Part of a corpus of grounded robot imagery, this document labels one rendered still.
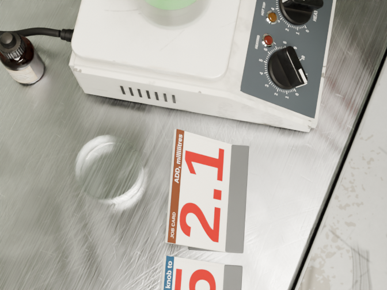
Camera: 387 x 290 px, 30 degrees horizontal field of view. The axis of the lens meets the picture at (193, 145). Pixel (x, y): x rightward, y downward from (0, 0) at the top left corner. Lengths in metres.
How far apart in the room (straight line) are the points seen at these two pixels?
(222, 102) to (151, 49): 0.07
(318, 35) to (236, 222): 0.17
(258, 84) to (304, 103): 0.04
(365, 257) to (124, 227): 0.20
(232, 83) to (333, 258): 0.16
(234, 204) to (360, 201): 0.10
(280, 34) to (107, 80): 0.14
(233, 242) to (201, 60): 0.15
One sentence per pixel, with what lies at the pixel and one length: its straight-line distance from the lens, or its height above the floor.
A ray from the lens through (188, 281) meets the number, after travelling 0.56.
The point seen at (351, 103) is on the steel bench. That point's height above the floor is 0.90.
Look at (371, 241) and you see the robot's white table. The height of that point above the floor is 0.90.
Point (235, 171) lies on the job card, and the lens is 0.60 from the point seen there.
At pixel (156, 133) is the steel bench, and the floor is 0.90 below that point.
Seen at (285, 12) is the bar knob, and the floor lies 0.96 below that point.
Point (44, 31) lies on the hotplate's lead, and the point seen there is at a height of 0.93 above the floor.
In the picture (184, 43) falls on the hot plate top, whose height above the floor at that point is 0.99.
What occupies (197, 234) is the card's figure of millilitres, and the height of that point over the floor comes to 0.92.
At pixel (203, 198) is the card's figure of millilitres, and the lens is 0.58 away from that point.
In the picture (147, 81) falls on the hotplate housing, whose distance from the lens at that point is 0.56.
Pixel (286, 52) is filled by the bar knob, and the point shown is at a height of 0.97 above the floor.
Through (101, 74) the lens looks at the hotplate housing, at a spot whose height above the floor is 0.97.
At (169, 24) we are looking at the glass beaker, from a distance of 0.54.
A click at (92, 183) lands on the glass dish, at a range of 0.61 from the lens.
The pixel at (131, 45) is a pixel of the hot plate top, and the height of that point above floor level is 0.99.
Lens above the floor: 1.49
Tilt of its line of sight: 75 degrees down
